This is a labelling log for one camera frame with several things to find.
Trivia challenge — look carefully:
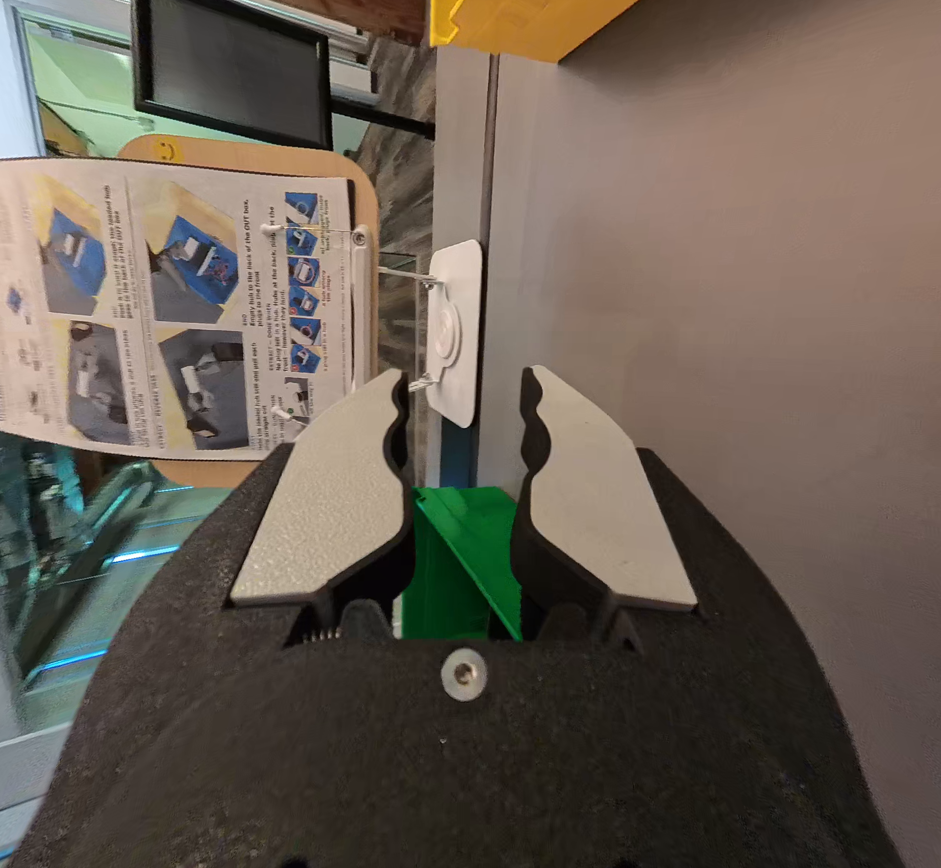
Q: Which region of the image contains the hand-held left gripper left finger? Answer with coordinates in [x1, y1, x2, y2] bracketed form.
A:
[231, 367, 414, 607]

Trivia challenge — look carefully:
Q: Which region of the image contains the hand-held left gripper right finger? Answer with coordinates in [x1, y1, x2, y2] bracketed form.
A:
[512, 364, 701, 613]

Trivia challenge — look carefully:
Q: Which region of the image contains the green plastic bin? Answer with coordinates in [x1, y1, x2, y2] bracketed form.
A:
[400, 485, 524, 643]

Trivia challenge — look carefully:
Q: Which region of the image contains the printed instruction sheet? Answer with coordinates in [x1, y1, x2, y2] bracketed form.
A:
[0, 156, 357, 462]

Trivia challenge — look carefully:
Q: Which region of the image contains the instruction sheet on stand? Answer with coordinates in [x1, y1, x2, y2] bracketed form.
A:
[115, 134, 383, 490]

